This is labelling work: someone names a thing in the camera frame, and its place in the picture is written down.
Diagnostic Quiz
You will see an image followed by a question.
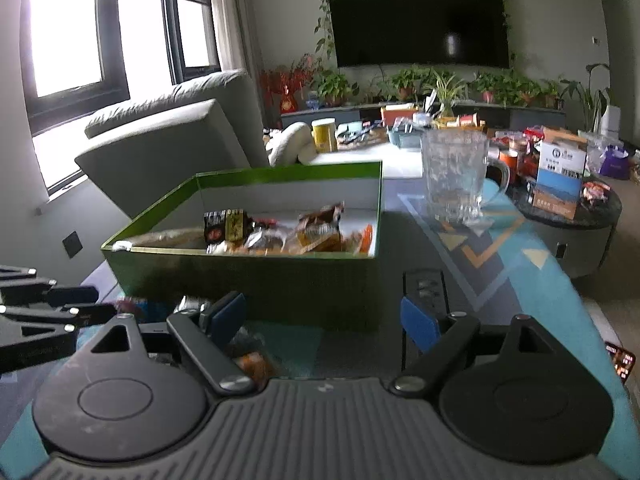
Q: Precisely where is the black yellow snack packet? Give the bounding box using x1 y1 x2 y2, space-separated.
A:
203 209 253 245

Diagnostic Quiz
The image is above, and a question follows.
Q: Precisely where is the blue patterned table mat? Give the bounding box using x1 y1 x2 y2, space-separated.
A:
0 176 640 480

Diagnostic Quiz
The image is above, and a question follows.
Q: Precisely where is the green cardboard box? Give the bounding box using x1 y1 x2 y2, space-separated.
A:
101 162 383 332

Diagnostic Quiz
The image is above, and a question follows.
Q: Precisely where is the round dark side table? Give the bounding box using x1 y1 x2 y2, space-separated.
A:
506 177 623 278

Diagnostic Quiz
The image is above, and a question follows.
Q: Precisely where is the clear glass mug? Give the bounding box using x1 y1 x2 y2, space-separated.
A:
421 128 511 223

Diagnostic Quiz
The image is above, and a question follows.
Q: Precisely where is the round white coffee table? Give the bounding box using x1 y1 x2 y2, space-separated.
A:
297 142 423 179

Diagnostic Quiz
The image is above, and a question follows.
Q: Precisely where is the grey armchair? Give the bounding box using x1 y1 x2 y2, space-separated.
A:
75 70 269 218

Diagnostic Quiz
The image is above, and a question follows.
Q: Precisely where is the orange lidded jar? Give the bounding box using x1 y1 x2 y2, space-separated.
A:
499 148 518 185

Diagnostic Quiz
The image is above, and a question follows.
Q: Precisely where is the blue grey tray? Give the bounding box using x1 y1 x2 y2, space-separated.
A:
387 125 423 150

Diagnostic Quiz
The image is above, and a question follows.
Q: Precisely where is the white blue carton box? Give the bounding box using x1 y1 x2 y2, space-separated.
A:
533 127 588 220

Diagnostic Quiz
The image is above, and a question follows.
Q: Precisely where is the yellow canister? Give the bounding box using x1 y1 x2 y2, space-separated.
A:
311 117 337 153

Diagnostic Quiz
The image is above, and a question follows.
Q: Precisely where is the purple gift bag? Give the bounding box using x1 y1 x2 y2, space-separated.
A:
599 144 630 180

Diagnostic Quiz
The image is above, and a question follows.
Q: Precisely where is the black wall socket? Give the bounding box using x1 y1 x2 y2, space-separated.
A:
62 231 84 259

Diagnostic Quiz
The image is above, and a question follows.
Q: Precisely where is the black wall television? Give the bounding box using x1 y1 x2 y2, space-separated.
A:
329 0 510 68

